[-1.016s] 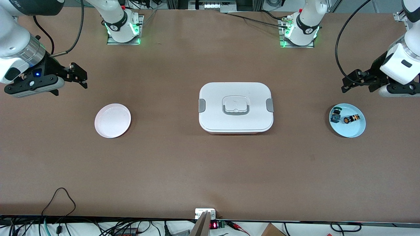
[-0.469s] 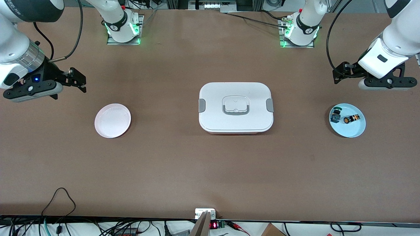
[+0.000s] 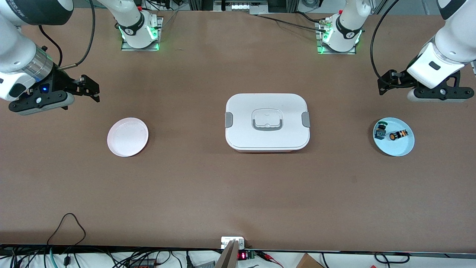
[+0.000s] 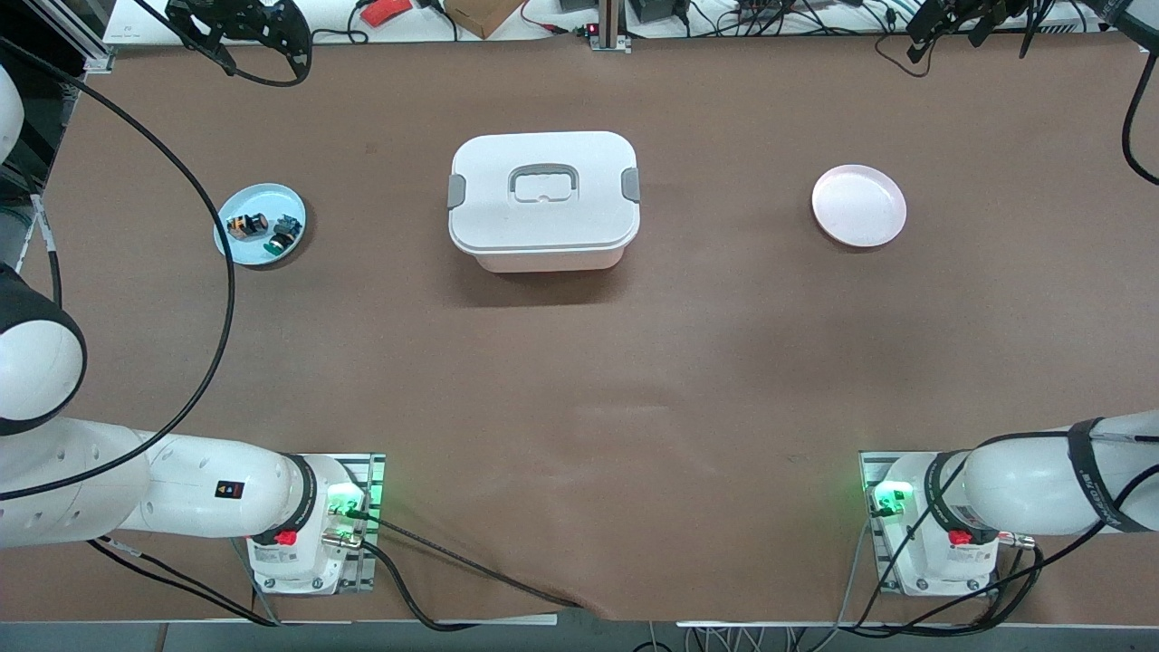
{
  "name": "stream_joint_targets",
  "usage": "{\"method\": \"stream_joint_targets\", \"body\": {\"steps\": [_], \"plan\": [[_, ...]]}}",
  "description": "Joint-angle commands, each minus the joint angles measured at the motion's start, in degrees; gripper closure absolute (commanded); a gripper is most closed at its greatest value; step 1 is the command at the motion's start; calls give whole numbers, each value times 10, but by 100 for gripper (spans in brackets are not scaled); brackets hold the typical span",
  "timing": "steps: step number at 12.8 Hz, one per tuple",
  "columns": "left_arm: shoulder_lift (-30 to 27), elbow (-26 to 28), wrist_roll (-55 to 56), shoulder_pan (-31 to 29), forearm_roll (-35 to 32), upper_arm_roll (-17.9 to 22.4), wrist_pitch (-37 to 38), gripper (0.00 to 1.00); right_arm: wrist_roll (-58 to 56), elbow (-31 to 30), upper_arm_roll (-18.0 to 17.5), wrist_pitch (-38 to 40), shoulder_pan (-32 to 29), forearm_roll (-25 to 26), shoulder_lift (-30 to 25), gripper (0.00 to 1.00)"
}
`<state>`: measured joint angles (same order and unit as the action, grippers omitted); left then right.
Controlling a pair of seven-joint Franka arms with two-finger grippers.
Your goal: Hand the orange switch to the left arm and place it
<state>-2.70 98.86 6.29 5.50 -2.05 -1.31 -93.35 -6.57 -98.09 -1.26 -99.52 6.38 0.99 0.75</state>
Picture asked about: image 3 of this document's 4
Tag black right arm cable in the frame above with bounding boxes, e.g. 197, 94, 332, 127
39, 0, 96, 71

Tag light blue round plate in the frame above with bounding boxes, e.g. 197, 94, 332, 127
373, 117, 415, 157

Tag white socket box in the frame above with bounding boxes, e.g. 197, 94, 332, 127
221, 237, 245, 249

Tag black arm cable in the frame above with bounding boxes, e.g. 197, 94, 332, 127
370, 0, 400, 80
39, 0, 96, 71

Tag white lunch box grey clips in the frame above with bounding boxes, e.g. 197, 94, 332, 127
225, 93, 311, 153

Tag tangled black floor cables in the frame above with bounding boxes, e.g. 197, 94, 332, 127
0, 246, 194, 268

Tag red clip test wires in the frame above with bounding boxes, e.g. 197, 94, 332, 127
257, 251, 284, 268

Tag black coiled floor cable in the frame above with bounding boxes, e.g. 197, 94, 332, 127
374, 252, 410, 264

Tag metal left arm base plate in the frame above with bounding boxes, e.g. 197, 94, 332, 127
316, 20, 357, 55

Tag black base supply cable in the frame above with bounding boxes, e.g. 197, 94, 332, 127
296, 10, 326, 25
257, 13, 328, 32

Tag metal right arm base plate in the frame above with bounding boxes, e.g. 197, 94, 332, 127
121, 17, 163, 51

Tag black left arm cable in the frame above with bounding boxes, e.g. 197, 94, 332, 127
370, 0, 400, 80

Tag lit control box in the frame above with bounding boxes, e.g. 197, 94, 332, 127
214, 0, 268, 15

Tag black looped table cable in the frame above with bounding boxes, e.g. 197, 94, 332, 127
46, 213, 87, 248

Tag pink round plate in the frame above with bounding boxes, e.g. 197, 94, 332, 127
107, 118, 149, 157

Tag grey metal profile bar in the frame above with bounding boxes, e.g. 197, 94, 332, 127
215, 239, 239, 268

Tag brown cardboard piece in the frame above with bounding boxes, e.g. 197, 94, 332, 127
296, 253, 325, 268

